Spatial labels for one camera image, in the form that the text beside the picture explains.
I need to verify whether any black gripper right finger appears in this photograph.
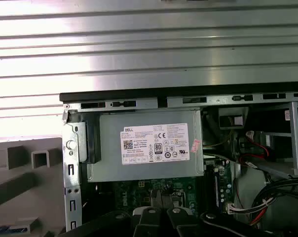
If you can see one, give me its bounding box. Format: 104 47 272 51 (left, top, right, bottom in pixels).
165 194 265 237

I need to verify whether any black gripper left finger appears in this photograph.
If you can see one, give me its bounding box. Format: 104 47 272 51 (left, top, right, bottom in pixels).
62 190 166 237

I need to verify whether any green motherboard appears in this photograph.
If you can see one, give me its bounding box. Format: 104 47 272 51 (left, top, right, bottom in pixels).
112 158 235 223

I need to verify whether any CPU socket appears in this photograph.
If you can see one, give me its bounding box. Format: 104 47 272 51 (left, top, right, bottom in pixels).
149 189 189 210

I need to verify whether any white power supply label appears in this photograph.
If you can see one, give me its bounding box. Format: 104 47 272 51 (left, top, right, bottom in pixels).
119 122 190 165

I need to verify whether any grey power supply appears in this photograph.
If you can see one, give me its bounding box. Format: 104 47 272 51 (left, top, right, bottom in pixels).
87 110 204 183

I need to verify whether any black PC case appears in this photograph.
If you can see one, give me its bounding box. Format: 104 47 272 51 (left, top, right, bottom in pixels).
59 87 298 237

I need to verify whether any grey parts rack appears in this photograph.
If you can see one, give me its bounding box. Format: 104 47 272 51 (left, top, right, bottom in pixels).
0 137 66 237

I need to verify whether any metal drive cage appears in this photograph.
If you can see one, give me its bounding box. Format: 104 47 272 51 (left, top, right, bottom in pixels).
261 101 298 180

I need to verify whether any black wire bundle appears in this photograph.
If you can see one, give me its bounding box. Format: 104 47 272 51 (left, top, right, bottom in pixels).
234 177 298 227

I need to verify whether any red data wire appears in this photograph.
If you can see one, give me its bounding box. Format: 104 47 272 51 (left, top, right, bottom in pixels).
239 145 275 165

